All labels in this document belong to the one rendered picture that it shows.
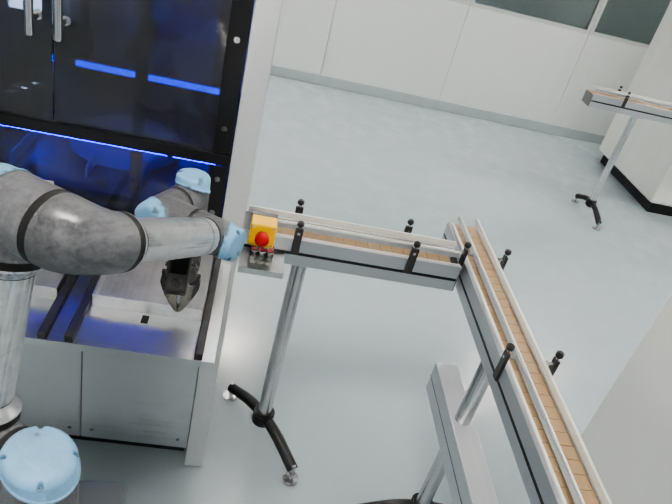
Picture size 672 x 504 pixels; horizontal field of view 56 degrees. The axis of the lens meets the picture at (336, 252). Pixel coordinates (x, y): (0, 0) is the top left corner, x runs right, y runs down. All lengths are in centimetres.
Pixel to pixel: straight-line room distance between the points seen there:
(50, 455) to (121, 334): 47
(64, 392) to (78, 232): 135
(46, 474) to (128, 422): 118
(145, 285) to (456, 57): 517
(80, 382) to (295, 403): 90
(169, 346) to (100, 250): 61
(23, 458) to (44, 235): 38
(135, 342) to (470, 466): 100
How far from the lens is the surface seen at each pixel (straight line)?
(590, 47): 687
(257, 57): 155
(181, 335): 155
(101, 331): 155
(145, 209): 130
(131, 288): 168
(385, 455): 261
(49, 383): 222
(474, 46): 650
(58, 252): 94
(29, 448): 115
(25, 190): 98
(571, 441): 158
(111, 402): 223
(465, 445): 198
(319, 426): 262
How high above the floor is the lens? 190
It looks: 31 degrees down
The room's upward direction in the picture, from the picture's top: 15 degrees clockwise
